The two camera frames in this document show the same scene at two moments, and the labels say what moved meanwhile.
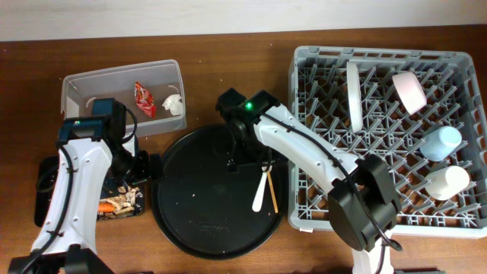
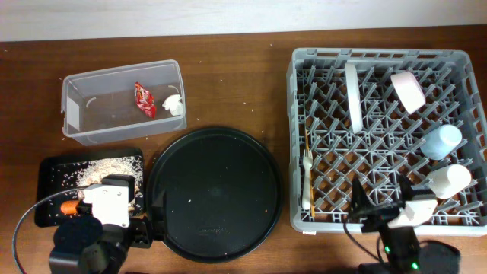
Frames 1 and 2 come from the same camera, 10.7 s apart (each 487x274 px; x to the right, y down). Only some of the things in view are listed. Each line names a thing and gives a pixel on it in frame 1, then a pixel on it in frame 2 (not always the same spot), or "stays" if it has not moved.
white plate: x=354 y=97 stays
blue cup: x=437 y=146 stays
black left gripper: x=145 y=169 to x=144 y=236
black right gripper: x=235 y=160 to x=361 y=206
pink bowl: x=410 y=91 stays
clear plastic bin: x=154 y=92 stays
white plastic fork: x=256 y=204 to x=307 y=157
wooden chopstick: x=273 y=192 to x=312 y=184
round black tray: x=204 y=209 stays
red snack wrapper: x=144 y=100 stays
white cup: x=446 y=182 stays
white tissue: x=173 y=103 stays
